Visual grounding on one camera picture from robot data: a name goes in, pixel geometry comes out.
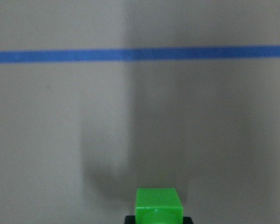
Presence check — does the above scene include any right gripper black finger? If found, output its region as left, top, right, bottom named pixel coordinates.
left=124, top=216, right=136, bottom=224

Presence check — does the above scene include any green two-stud block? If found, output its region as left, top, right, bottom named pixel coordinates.
left=135, top=188, right=183, bottom=224

